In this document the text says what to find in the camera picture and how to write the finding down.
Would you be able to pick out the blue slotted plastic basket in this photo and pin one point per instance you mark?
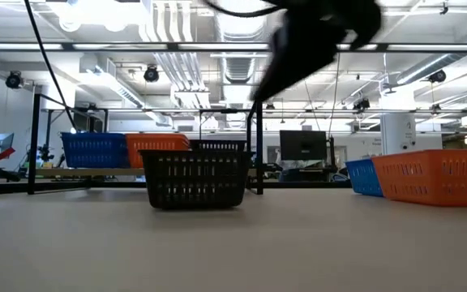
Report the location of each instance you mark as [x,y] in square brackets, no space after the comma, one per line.
[95,150]
[361,178]

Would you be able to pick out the black ceiling spotlight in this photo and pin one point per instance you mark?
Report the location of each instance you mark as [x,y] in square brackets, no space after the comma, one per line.
[14,80]
[361,104]
[151,74]
[437,76]

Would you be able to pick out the black computer monitor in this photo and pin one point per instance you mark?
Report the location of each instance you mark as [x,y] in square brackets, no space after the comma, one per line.
[302,145]

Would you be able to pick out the red angled object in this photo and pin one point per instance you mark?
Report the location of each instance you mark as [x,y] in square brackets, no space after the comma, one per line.
[2,155]

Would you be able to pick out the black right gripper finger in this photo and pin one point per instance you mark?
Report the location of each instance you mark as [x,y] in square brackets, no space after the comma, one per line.
[290,61]

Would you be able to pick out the black background rig frame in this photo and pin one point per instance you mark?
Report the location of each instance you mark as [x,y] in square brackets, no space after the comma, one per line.
[136,110]

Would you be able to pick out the silver ribbed ceiling duct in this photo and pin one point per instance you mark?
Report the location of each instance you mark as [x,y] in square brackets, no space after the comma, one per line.
[239,65]

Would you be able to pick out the orange slotted plastic basket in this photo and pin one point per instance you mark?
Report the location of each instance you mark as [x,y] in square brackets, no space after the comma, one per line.
[156,142]
[432,178]

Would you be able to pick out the black metal shelf, wooden board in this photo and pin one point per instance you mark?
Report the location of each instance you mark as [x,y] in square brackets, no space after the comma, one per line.
[95,172]

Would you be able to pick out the black overhead frame beam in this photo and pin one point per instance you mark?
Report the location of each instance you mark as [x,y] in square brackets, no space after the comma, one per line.
[136,46]

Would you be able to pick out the white round pillar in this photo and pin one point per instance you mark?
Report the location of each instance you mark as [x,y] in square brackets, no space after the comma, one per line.
[397,134]

